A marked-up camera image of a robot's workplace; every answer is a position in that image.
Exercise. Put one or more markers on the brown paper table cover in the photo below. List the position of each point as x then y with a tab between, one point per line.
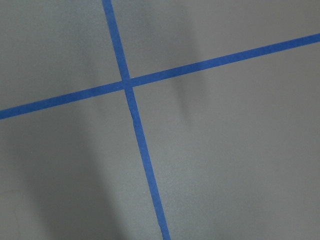
228	94

